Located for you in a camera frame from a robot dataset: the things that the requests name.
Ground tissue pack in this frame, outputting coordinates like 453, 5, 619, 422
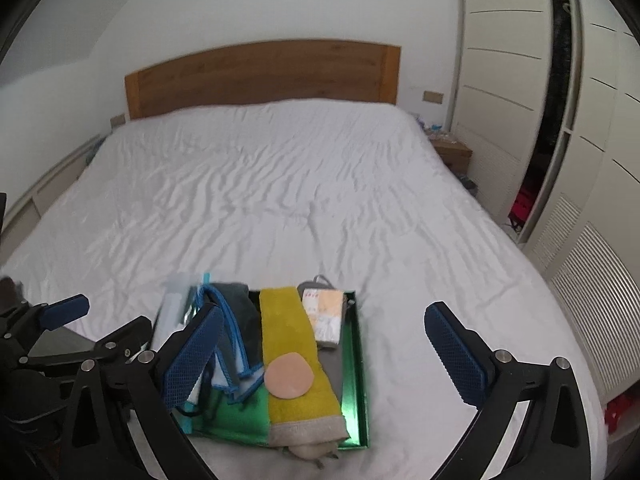
301, 287, 346, 346

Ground red bag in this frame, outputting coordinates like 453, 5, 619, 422
604, 392, 640, 436

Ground red clothes in wardrobe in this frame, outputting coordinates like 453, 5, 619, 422
509, 187, 536, 231

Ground wooden nightstand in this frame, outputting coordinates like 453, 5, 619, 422
430, 132, 473, 171

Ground round beige powder puff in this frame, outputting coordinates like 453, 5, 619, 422
264, 352, 314, 401

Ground wooden headboard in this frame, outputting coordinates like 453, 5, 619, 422
124, 39, 402, 121

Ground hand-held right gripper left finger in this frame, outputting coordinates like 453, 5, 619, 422
59, 304, 226, 480

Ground green tray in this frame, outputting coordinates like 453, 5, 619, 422
177, 289, 371, 451

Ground blue and grey cloth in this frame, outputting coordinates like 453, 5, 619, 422
197, 282, 264, 405

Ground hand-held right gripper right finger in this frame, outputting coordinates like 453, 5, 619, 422
424, 301, 591, 480

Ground pile of small bedside items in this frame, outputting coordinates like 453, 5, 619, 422
412, 112, 453, 143

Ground white louvered wardrobe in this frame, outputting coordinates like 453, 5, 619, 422
447, 0, 640, 406

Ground white bed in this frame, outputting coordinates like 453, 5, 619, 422
0, 97, 608, 480

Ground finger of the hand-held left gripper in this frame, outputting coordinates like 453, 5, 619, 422
27, 316, 153, 376
0, 294, 91, 356

